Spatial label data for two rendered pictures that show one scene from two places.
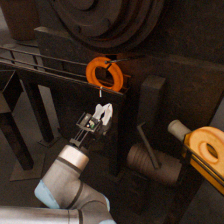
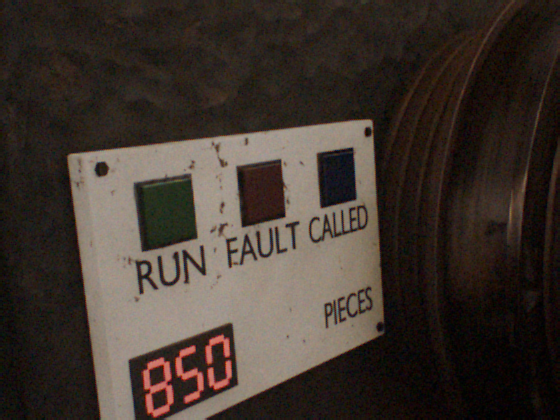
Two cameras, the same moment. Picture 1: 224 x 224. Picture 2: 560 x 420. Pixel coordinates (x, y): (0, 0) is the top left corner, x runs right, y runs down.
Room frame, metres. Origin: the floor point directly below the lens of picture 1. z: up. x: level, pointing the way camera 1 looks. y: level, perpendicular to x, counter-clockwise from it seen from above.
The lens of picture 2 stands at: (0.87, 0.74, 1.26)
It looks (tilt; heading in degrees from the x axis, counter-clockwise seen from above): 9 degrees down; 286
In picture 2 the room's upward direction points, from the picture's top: 5 degrees counter-clockwise
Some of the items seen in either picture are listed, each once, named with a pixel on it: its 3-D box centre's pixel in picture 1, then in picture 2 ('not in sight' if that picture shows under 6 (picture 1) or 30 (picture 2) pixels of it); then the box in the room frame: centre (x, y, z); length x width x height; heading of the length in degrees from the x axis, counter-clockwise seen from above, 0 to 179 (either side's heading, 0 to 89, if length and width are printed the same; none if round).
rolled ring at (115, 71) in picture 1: (104, 77); not in sight; (0.77, 0.04, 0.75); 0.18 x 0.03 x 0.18; 62
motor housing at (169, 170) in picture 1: (147, 186); not in sight; (0.49, -0.19, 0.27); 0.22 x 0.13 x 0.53; 61
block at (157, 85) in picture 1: (150, 103); not in sight; (0.66, -0.18, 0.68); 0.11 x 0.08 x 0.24; 151
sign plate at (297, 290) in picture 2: not in sight; (258, 261); (1.03, 0.28, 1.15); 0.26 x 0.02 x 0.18; 61
